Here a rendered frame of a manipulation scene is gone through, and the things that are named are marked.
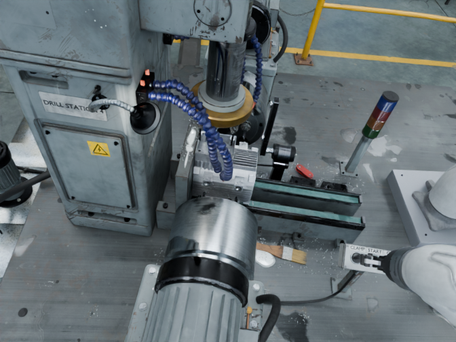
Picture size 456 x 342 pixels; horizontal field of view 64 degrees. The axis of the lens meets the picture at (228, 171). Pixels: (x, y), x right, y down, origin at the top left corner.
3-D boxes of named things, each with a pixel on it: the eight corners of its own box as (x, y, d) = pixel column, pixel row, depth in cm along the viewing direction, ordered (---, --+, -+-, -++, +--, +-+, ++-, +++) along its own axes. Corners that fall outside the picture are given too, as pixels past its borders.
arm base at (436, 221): (446, 182, 153) (453, 174, 149) (474, 229, 139) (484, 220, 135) (406, 185, 151) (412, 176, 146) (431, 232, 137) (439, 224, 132)
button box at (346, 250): (336, 267, 108) (343, 268, 103) (339, 242, 109) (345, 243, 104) (393, 275, 108) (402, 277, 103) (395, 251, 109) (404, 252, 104)
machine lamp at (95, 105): (75, 140, 77) (60, 94, 67) (93, 106, 84) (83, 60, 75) (159, 154, 77) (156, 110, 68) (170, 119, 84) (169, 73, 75)
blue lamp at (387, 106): (377, 110, 131) (383, 101, 127) (375, 100, 135) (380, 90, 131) (393, 113, 131) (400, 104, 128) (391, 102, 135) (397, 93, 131)
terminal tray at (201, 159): (193, 168, 117) (194, 153, 112) (199, 144, 124) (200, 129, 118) (231, 174, 117) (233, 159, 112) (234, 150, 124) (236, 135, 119)
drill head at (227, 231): (150, 338, 99) (143, 307, 79) (178, 223, 122) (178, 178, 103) (241, 353, 99) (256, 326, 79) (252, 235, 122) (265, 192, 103)
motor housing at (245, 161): (190, 205, 126) (191, 171, 112) (199, 164, 138) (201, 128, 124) (247, 214, 126) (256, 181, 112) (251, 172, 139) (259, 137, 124)
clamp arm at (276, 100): (258, 155, 134) (271, 102, 115) (258, 149, 136) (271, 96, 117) (267, 157, 134) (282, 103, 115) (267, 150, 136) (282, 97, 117)
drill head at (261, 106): (194, 157, 141) (196, 108, 122) (210, 91, 167) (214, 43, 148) (258, 167, 141) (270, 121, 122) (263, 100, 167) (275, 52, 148)
